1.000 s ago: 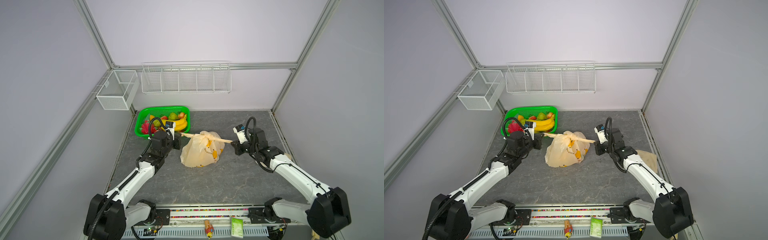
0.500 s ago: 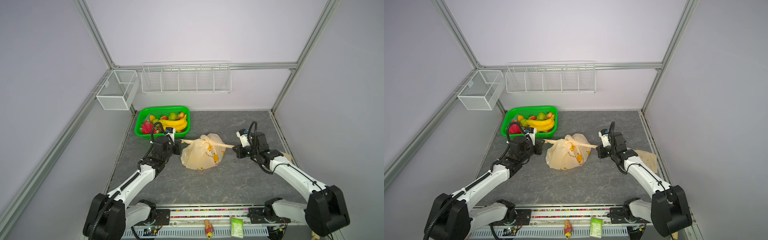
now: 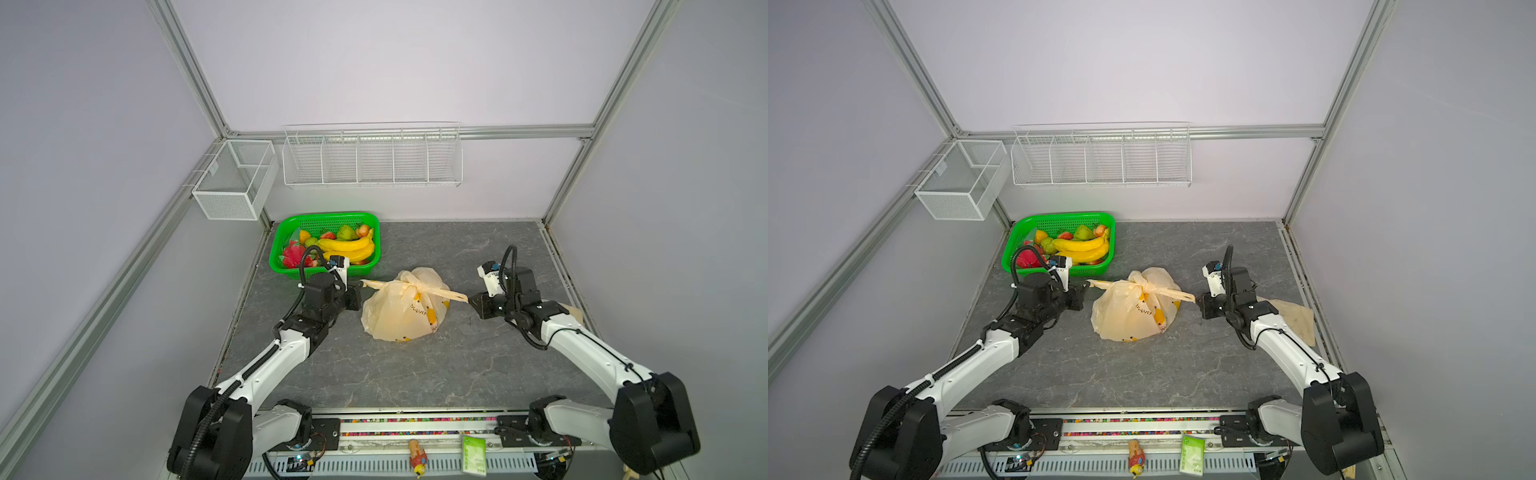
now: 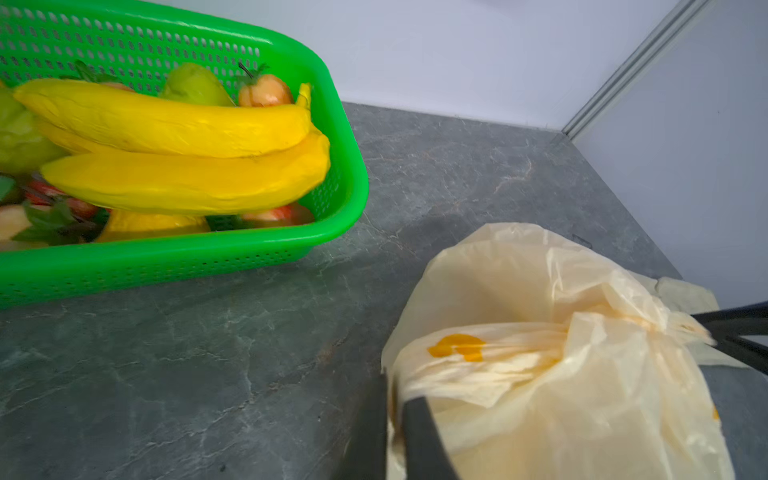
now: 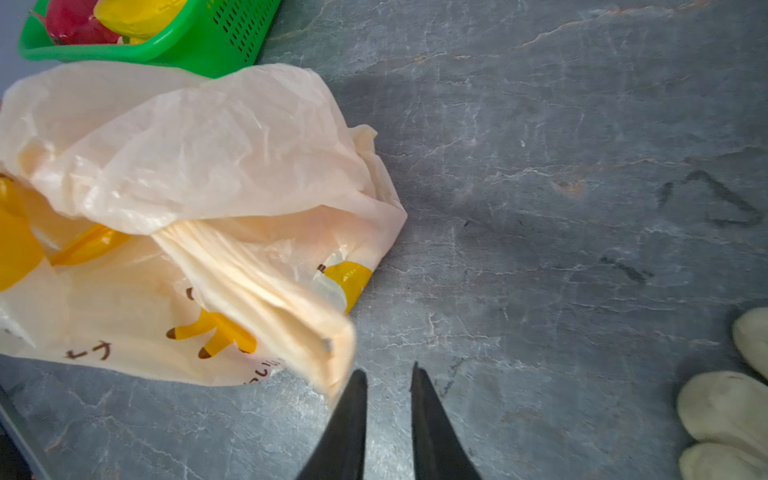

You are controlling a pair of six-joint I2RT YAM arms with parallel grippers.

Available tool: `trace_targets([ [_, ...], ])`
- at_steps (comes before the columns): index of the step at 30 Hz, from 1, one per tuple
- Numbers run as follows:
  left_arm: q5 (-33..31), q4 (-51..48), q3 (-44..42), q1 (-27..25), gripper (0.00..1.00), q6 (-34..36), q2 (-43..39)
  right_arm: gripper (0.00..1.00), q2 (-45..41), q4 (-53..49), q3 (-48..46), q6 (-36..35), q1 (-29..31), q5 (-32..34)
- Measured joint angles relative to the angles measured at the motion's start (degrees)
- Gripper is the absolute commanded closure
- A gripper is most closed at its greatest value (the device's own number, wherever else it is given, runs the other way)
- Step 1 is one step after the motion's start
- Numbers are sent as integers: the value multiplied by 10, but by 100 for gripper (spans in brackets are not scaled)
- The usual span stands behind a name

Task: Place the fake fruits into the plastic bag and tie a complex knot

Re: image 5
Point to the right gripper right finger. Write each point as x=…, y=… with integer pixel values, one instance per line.
x=437, y=452

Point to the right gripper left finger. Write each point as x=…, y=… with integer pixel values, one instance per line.
x=340, y=453

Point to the beige plastic bag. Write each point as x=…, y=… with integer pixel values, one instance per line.
x=257, y=216

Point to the yellow banana bunch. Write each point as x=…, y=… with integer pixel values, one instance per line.
x=138, y=20
x=21, y=252

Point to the green plastic basket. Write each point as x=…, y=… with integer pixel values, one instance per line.
x=208, y=38

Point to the pink dragon fruit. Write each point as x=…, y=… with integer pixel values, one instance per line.
x=72, y=22

